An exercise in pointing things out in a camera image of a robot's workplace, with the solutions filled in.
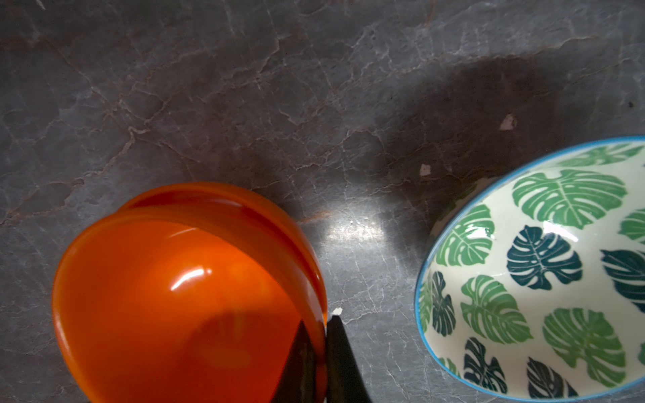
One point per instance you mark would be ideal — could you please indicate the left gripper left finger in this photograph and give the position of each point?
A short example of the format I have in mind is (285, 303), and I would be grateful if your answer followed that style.
(297, 383)

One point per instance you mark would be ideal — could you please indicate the large green leaf bowl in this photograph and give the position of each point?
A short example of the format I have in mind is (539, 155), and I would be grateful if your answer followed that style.
(533, 286)

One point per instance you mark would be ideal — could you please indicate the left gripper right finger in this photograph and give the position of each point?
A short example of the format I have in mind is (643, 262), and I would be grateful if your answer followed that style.
(345, 383)

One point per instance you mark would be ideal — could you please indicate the orange bowl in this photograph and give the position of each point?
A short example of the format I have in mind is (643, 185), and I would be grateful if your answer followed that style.
(156, 307)

